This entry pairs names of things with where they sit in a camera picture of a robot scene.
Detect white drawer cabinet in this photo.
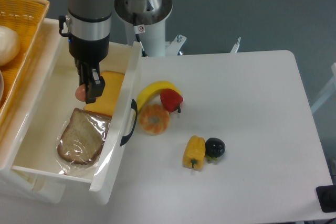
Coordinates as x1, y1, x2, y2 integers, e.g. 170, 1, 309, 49
0, 18, 69, 205

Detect white open upper drawer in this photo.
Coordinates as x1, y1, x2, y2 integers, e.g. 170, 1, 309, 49
0, 34, 142, 206

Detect brown egg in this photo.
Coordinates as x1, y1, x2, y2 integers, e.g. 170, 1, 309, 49
75, 84, 86, 102

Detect white frame at right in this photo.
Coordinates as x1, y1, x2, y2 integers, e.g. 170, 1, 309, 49
310, 63, 335, 114

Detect yellow woven basket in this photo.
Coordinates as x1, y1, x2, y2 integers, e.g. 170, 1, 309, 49
1, 0, 50, 123

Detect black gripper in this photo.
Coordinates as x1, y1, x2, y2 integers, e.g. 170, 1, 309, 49
58, 15, 110, 104

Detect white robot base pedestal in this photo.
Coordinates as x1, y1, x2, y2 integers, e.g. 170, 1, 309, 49
114, 0, 186, 57

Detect yellow banana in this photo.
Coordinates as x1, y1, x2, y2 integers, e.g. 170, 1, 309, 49
136, 81, 182, 112

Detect orange shrimp ring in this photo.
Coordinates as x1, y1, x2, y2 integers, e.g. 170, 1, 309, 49
138, 103, 171, 136

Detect yellow bell pepper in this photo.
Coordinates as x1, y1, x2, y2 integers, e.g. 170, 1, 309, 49
182, 135, 206, 170

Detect black device at edge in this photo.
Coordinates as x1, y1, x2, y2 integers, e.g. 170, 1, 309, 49
316, 185, 335, 213

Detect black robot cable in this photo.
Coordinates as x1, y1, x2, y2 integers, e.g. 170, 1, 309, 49
132, 11, 149, 57

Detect black round fruit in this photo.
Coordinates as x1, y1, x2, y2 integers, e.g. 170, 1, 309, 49
205, 137, 226, 162

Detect yellow toast slice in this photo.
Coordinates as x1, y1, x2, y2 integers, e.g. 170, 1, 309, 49
83, 71, 124, 116

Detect red bell pepper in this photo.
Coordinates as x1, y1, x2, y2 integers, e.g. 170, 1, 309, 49
160, 89, 183, 113

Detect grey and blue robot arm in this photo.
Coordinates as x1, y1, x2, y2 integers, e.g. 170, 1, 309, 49
58, 0, 113, 103

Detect black drawer handle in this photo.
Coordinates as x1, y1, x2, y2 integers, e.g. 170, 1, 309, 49
120, 99, 138, 146

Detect wrapped brown bread slice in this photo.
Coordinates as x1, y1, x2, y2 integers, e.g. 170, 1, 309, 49
56, 108, 111, 176

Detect white bun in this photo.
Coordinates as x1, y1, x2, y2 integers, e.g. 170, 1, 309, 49
0, 26, 20, 66

